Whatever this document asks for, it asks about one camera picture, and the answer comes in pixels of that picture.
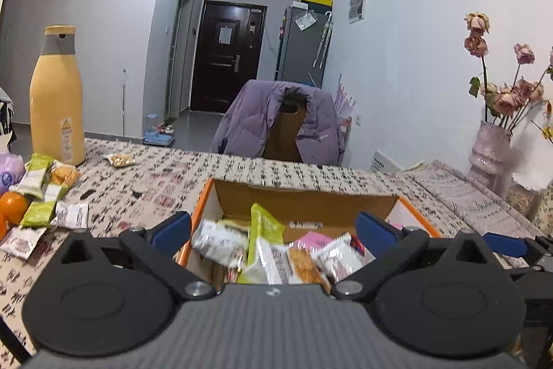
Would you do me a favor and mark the grey refrigerator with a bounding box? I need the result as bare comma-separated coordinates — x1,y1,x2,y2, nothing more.
275,1,333,88

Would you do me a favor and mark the green white snack bar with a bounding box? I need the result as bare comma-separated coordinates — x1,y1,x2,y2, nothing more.
237,203,285,285

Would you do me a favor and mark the purple tissue pack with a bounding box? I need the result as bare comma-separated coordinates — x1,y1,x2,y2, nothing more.
0,153,25,195

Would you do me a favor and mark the dried rose bouquet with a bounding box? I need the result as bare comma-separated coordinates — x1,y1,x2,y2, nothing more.
463,11,552,141

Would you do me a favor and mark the white silver snack packet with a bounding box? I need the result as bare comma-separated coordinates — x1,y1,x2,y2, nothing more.
190,219,250,271

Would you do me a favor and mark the wooden chair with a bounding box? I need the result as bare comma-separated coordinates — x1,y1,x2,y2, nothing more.
262,101,307,163

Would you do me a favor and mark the green snack bar on table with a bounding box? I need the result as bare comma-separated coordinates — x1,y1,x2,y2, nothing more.
8,154,54,200

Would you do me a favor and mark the red cardboard pumpkin box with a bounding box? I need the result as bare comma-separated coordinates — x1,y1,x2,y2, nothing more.
179,179,441,287

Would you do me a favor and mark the orange tangerine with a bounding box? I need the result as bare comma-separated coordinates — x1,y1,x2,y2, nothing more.
0,192,29,225

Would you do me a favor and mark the clear storage jar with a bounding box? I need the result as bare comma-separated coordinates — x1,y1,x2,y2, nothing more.
505,177,542,219

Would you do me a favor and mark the pink quilted cloth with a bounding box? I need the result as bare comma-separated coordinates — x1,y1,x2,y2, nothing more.
395,160,543,238

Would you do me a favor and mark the dark entrance door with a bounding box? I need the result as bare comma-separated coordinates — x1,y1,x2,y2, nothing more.
190,1,266,113

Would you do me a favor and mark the pink snack packet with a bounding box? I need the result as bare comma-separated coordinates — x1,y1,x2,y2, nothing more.
289,230,333,253

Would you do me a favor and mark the purple jacket on chair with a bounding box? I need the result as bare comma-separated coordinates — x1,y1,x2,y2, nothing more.
212,81,345,166

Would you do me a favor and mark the oat crisp snack packet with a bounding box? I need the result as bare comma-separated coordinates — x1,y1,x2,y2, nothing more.
269,245,331,292

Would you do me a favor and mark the yellow thermos bottle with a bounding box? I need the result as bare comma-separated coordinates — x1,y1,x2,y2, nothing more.
29,24,85,166

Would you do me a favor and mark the wall picture frame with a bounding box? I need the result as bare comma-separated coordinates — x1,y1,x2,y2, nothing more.
348,0,366,24

